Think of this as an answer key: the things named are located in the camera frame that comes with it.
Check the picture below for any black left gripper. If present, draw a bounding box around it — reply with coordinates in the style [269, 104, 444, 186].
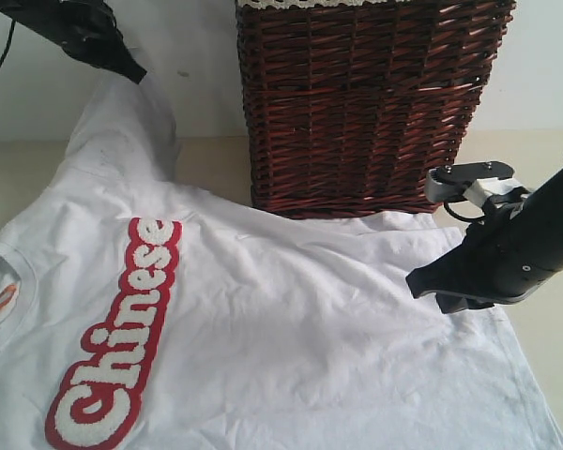
[41, 1, 146, 84]

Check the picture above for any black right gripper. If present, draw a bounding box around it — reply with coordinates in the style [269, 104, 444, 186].
[406, 215, 544, 314]

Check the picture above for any white t-shirt with red logo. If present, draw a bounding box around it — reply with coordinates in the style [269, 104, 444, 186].
[0, 74, 563, 449]

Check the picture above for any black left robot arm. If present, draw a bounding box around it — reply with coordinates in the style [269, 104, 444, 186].
[0, 0, 146, 84]

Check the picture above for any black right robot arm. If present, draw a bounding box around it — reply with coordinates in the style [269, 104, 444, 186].
[406, 161, 563, 314]

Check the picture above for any dark brown wicker basket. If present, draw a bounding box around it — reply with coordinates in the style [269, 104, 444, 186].
[236, 0, 516, 218]

